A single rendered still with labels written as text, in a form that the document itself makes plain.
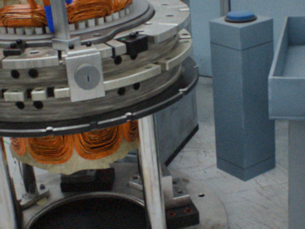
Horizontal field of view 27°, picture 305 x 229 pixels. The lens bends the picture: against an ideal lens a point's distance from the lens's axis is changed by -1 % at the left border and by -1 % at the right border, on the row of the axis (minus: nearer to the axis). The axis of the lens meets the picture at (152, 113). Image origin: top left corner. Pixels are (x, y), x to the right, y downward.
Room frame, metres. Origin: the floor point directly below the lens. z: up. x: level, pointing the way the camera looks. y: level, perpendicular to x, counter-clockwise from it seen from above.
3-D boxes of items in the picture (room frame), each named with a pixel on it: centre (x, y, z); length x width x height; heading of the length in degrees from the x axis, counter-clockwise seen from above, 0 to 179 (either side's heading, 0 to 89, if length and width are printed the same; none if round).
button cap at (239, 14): (0.93, -0.15, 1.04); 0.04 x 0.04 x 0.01
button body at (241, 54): (0.93, -0.15, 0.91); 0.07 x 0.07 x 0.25; 34
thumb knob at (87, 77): (0.59, 0.06, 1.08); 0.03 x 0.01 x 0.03; 104
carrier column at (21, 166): (0.85, 0.20, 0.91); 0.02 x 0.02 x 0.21
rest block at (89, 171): (0.89, 0.12, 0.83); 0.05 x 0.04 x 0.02; 84
